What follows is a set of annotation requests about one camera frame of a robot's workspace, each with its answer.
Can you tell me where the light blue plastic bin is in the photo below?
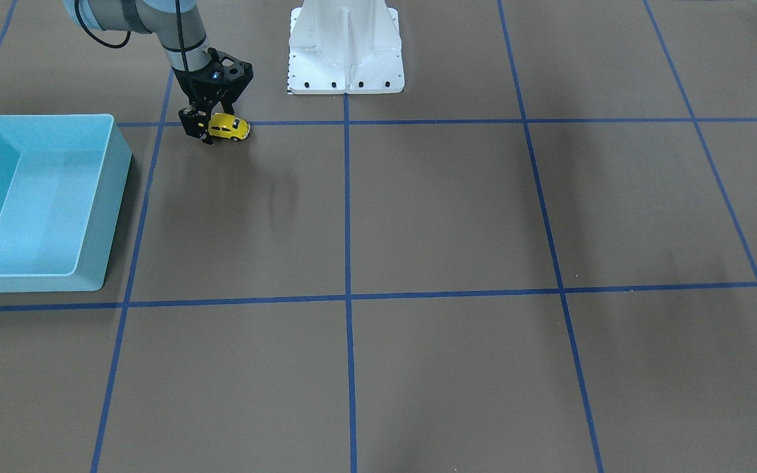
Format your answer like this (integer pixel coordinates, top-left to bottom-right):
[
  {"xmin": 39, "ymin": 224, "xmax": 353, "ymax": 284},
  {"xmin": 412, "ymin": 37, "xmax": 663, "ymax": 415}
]
[{"xmin": 0, "ymin": 114, "xmax": 133, "ymax": 293}]

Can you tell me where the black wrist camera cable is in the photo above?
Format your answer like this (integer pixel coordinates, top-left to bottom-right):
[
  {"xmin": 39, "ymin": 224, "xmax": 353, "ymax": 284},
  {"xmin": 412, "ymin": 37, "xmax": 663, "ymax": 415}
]
[{"xmin": 74, "ymin": 0, "xmax": 190, "ymax": 72}]

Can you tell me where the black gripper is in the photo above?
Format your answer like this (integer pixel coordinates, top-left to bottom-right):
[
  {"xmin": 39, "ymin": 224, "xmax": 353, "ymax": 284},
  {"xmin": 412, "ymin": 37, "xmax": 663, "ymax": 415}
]
[{"xmin": 173, "ymin": 65, "xmax": 250, "ymax": 146}]

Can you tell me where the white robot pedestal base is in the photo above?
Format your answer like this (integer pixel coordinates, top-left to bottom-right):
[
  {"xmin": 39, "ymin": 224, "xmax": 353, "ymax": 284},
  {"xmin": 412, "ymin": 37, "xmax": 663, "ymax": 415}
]
[{"xmin": 287, "ymin": 1, "xmax": 405, "ymax": 95}]

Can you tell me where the yellow beetle toy car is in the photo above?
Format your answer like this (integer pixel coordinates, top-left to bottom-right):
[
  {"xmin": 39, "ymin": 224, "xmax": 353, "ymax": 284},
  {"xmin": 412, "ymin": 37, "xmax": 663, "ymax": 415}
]
[{"xmin": 208, "ymin": 112, "xmax": 250, "ymax": 143}]

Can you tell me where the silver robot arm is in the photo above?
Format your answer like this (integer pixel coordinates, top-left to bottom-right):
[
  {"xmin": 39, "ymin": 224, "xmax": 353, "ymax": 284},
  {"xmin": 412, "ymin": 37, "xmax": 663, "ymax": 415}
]
[{"xmin": 64, "ymin": 1, "xmax": 254, "ymax": 145}]

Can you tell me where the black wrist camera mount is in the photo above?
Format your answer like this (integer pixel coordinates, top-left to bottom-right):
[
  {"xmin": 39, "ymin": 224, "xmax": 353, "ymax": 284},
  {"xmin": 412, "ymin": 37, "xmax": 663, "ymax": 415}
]
[{"xmin": 207, "ymin": 47, "xmax": 254, "ymax": 85}]

